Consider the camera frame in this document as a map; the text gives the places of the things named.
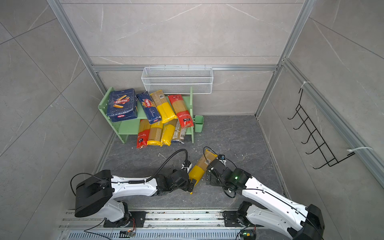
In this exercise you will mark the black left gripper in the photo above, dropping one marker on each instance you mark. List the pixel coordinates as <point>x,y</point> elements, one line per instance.
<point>188,187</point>

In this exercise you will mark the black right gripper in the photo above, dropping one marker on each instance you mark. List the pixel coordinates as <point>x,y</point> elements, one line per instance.
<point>212,181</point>

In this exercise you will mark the blue Barilla pasta box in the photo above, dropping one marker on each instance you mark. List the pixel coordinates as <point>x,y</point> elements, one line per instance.
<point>122,105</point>

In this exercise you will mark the green metal shelf rack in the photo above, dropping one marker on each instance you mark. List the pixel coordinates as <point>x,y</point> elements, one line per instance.
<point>131,127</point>

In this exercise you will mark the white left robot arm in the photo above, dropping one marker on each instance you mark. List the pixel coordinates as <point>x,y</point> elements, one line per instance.
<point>100,194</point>

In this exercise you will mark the red spaghetti package floor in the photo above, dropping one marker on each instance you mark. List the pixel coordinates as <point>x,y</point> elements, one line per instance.
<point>143,135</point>

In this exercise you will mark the green plastic cup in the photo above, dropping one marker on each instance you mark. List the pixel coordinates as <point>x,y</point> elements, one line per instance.
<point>199,123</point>

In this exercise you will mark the blue Barilla spaghetti package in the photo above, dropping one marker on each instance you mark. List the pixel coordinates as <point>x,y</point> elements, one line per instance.
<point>149,107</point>

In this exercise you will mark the black wire hook rack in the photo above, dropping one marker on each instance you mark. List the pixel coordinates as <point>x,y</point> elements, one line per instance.
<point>315,136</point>

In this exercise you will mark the white wire mesh basket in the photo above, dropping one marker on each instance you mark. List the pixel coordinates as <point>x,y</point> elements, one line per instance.
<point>178,80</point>

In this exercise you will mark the clear grey spaghetti package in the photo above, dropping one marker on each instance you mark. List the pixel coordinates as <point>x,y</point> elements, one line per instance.
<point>179,134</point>

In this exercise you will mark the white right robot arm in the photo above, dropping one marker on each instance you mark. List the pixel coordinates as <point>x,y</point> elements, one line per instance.
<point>264,207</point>

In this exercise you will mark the yellow brown spaghetti package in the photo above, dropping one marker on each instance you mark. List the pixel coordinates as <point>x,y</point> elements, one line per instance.
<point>163,106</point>

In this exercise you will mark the yellow Pastatime spaghetti package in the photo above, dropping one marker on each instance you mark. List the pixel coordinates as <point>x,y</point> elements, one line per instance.
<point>155,134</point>

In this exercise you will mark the red spaghetti package top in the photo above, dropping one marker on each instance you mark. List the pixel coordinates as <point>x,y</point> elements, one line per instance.
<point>183,114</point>

